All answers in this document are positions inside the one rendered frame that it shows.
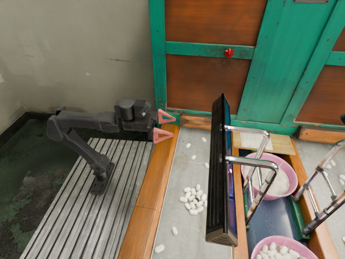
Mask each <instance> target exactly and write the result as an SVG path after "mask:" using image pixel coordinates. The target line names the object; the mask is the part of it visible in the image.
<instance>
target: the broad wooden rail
mask: <svg viewBox="0 0 345 259"><path fill-rule="evenodd" d="M161 130H164V131H167V132H170V133H173V134H174V136H173V137H171V138H168V139H165V140H163V141H160V142H158V143H156V144H155V147H154V150H153V152H152V155H151V158H150V161H149V164H148V167H147V170H146V173H145V176H144V179H143V182H142V185H141V188H140V191H139V194H138V197H137V200H136V203H135V206H134V209H133V212H132V215H131V218H130V221H129V224H128V227H127V230H126V233H125V236H124V239H123V242H122V245H121V248H120V251H119V254H118V257H117V259H151V254H152V250H153V247H154V242H155V238H156V233H157V228H158V224H159V220H160V215H161V211H162V206H163V201H164V197H165V193H166V188H167V184H168V179H169V175H170V170H171V166H172V162H173V158H174V154H175V149H176V145H177V140H178V135H179V131H180V127H179V126H178V125H177V124H172V123H162V126H161Z"/></svg>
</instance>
